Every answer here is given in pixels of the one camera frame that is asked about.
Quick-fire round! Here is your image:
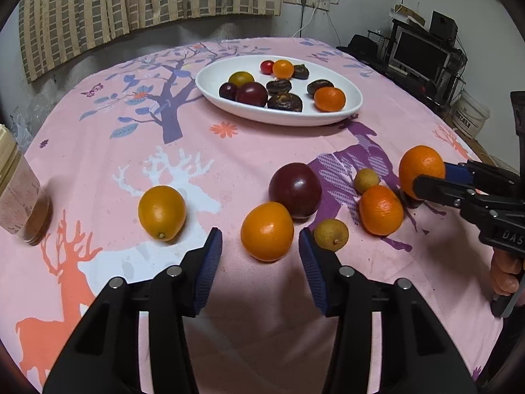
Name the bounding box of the striped beige curtain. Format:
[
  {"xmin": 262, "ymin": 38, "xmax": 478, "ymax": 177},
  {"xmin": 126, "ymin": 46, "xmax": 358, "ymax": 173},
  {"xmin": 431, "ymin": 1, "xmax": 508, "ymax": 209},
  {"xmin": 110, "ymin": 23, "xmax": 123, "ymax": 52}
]
[{"xmin": 19, "ymin": 0, "xmax": 282, "ymax": 82}]

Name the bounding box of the dark red plum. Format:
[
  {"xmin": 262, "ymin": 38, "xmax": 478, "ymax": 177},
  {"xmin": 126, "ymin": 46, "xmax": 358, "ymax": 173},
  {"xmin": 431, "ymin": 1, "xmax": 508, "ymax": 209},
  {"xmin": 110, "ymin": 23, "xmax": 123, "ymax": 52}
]
[{"xmin": 268, "ymin": 163, "xmax": 322, "ymax": 220}]

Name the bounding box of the right hand of person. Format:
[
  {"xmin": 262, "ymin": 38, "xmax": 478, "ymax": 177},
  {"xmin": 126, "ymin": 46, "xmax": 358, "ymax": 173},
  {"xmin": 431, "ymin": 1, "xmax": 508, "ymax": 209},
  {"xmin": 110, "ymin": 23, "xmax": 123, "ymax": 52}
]
[{"xmin": 490, "ymin": 249, "xmax": 522, "ymax": 296}]

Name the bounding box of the orange kumquat front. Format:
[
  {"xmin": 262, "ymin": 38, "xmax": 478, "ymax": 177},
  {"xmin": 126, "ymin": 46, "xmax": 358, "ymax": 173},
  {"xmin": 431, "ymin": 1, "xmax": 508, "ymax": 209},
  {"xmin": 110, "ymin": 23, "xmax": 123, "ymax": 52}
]
[{"xmin": 240, "ymin": 202, "xmax": 295, "ymax": 262}]

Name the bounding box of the tangerine with green stem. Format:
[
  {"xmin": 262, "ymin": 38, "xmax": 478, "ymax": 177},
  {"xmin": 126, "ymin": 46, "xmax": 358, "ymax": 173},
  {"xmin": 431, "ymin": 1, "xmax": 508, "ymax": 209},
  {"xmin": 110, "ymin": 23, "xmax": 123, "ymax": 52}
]
[{"xmin": 314, "ymin": 86, "xmax": 346, "ymax": 112}]

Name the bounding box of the small dark dried fruit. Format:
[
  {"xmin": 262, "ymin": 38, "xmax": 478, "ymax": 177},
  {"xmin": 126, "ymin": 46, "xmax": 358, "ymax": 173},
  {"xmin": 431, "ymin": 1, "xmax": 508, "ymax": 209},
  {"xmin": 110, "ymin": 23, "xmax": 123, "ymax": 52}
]
[{"xmin": 292, "ymin": 64, "xmax": 310, "ymax": 80}]

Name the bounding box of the white oval plate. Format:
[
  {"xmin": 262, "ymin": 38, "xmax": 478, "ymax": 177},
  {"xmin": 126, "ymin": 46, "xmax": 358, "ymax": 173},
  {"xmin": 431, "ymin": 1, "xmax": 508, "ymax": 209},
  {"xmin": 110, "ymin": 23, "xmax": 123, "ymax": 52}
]
[{"xmin": 196, "ymin": 55, "xmax": 363, "ymax": 127}]

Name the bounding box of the black speaker box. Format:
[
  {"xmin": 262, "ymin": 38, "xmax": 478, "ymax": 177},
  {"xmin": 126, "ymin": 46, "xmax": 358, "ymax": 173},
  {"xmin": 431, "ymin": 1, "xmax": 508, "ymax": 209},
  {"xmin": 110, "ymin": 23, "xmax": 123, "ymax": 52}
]
[{"xmin": 429, "ymin": 11, "xmax": 457, "ymax": 45}]

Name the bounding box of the plastic jar with cream lid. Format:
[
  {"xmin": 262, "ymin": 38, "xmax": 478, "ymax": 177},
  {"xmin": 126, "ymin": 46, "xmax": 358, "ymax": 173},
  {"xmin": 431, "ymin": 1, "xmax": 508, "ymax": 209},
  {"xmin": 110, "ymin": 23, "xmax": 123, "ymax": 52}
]
[{"xmin": 0, "ymin": 124, "xmax": 52, "ymax": 246}]

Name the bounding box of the dark cherry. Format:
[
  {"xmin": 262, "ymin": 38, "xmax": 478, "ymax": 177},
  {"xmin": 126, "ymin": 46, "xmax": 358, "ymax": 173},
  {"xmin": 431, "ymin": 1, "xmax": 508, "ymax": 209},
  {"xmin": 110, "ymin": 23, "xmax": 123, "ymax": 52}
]
[{"xmin": 219, "ymin": 82, "xmax": 239, "ymax": 101}]

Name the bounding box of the dark wrinkled dried fruit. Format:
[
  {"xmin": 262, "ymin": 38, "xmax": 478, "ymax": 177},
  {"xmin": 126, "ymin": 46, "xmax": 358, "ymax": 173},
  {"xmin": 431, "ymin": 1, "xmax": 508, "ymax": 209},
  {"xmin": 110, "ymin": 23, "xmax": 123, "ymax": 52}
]
[{"xmin": 267, "ymin": 93, "xmax": 303, "ymax": 112}]

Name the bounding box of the white power strip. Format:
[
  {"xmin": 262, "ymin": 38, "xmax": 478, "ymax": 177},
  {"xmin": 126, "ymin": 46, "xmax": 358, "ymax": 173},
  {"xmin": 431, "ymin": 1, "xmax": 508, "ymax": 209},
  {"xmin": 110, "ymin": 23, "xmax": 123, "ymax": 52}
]
[{"xmin": 282, "ymin": 0, "xmax": 331, "ymax": 11}]

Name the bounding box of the red cherry tomato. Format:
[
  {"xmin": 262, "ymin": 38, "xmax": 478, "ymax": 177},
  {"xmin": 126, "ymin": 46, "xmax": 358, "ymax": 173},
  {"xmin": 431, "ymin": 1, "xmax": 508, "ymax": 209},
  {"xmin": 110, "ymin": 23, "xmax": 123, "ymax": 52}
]
[{"xmin": 260, "ymin": 60, "xmax": 274, "ymax": 76}]

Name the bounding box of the purple plum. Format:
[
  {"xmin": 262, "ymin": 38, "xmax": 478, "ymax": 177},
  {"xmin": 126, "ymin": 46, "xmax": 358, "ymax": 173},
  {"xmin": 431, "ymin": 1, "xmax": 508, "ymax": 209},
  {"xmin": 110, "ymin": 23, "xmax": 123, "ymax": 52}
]
[{"xmin": 236, "ymin": 82, "xmax": 268, "ymax": 108}]

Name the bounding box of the small orange kumquat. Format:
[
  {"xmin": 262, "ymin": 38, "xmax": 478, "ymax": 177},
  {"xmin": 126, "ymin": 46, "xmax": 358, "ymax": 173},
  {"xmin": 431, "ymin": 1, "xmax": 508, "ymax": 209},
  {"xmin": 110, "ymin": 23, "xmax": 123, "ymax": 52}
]
[{"xmin": 272, "ymin": 60, "xmax": 295, "ymax": 79}]

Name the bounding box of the white plastic bucket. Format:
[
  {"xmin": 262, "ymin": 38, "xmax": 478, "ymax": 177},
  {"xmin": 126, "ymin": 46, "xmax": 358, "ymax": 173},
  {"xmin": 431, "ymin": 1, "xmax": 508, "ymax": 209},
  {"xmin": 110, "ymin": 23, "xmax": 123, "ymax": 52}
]
[{"xmin": 452, "ymin": 90, "xmax": 490, "ymax": 139}]

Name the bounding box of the small tan longan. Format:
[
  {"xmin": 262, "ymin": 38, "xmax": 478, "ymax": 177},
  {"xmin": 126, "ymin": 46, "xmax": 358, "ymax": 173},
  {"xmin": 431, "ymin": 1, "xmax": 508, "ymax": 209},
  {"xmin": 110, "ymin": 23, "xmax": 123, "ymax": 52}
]
[{"xmin": 313, "ymin": 219, "xmax": 350, "ymax": 252}]

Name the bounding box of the large orange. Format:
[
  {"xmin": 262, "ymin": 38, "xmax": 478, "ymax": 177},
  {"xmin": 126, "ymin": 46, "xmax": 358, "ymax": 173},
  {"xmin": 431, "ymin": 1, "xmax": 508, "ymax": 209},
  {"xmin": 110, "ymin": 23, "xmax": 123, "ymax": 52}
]
[{"xmin": 399, "ymin": 145, "xmax": 446, "ymax": 199}]

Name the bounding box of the pink deer print tablecloth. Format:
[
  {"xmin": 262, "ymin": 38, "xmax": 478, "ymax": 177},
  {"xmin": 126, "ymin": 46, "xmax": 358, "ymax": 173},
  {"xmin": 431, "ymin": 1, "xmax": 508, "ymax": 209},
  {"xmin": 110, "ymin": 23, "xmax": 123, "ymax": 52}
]
[{"xmin": 1, "ymin": 38, "xmax": 502, "ymax": 393}]

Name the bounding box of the yellow orange kumquat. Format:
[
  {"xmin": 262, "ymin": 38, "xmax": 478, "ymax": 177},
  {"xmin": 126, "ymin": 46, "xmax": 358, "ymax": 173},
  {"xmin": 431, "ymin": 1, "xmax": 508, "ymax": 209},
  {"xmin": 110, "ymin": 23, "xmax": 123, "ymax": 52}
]
[{"xmin": 228, "ymin": 71, "xmax": 255, "ymax": 88}]

